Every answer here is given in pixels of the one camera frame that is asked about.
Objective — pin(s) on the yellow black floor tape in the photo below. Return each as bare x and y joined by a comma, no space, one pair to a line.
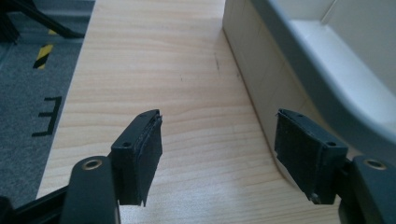
43,56

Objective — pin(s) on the white plastic bin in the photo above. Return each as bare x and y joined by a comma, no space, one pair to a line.
311,56

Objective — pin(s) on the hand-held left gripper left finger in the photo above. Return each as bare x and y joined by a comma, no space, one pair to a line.
137,155

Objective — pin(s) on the black stand leg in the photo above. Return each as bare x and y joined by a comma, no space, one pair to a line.
37,18

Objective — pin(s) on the black floor tape mark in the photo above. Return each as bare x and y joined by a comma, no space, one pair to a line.
49,116

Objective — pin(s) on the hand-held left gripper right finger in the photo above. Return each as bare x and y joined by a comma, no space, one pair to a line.
306,155

